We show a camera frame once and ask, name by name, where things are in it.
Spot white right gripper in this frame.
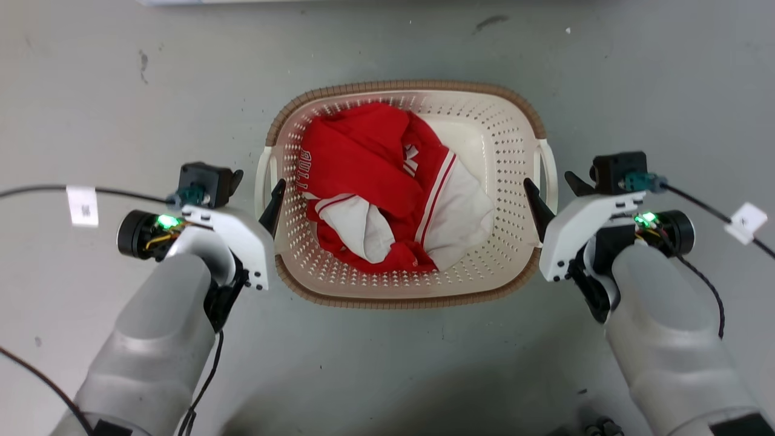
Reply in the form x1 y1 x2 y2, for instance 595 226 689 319
523 171 648 283

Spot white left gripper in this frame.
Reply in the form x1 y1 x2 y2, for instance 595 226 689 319
180 170 287 291

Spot cream laundry basket brown rim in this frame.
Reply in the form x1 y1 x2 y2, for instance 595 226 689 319
254 80 559 311

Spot red and white garment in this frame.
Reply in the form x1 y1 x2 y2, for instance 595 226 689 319
299 102 495 274

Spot white tag with code print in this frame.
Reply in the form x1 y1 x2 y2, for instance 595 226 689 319
66 185 99 228

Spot black left camera cable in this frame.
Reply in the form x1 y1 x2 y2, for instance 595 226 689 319
0 184 182 205

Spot black camera cable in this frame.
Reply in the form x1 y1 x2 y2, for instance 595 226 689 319
0 184 182 205
663 182 775 260

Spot black right camera cable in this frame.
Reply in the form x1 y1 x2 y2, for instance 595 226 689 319
663 182 775 260

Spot braided black right arm cable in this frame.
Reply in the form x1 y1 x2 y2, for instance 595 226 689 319
660 229 726 339

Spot plain white cable tag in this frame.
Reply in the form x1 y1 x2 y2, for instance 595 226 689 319
724 202 769 245

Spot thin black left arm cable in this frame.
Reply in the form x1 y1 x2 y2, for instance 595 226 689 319
177 329 225 436

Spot dark reddish floor cable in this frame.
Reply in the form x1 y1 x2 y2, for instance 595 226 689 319
0 346 93 436

